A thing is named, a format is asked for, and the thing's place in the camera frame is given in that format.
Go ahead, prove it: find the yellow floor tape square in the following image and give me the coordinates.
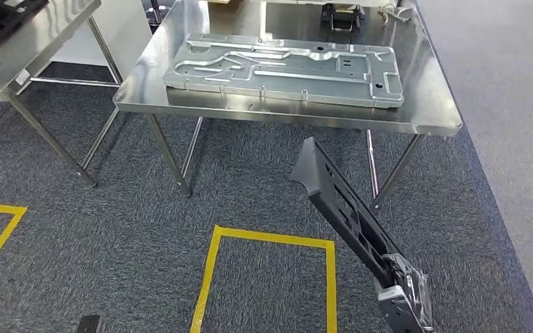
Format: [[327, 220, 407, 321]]
[[188, 224, 339, 333], [0, 200, 28, 291]]

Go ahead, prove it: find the black remote controller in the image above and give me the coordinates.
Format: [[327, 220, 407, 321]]
[[319, 2, 367, 34]]

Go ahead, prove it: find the stainless steel workbench table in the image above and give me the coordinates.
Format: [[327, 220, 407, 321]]
[[112, 0, 464, 211]]

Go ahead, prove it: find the grey cable bundle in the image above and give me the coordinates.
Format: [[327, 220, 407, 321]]
[[378, 3, 416, 24]]

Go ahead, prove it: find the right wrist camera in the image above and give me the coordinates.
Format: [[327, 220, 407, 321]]
[[375, 284, 426, 333]]

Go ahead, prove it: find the grey metal fixture plate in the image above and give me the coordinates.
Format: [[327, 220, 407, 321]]
[[162, 31, 406, 110]]

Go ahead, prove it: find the dark grey floor carpet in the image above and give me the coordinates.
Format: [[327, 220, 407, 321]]
[[0, 62, 533, 333]]

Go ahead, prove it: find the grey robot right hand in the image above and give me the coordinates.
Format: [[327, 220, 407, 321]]
[[373, 251, 434, 330]]

